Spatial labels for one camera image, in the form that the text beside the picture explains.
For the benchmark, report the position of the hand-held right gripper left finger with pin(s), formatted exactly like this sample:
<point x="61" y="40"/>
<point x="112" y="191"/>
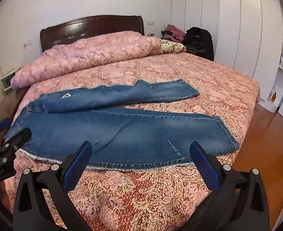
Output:
<point x="77" y="166"/>

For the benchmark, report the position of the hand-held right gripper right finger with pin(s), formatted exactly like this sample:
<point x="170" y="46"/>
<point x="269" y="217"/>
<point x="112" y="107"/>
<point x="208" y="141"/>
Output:
<point x="204" y="166"/>

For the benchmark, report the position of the blue denim pants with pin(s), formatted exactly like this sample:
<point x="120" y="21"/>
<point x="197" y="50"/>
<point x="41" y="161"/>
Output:
<point x="131" y="130"/>

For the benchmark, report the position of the white bedside cabinet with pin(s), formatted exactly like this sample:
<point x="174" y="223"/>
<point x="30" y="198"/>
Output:
<point x="9" y="80"/>

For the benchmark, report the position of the bed with patterned red bedspread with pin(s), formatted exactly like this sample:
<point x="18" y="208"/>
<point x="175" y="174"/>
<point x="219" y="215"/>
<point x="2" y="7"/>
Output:
<point x="156" y="197"/>

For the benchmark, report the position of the amber bottle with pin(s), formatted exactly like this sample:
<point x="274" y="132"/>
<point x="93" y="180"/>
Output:
<point x="273" y="96"/>

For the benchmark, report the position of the pink floral quilt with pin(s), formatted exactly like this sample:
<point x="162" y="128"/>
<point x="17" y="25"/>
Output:
<point x="88" y="55"/>

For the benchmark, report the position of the black backpack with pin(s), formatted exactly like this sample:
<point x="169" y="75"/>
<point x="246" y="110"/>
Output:
<point x="199" y="42"/>

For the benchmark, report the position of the cream floral pillow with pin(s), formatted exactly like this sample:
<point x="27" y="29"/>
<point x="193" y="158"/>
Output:
<point x="171" y="46"/>

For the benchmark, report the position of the dark wooden headboard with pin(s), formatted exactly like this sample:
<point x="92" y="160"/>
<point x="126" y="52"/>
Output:
<point x="91" y="26"/>

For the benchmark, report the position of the maroon clothes pile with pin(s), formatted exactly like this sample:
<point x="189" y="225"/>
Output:
<point x="174" y="32"/>

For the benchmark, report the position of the white wardrobe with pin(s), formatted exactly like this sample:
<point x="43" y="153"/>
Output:
<point x="240" y="28"/>

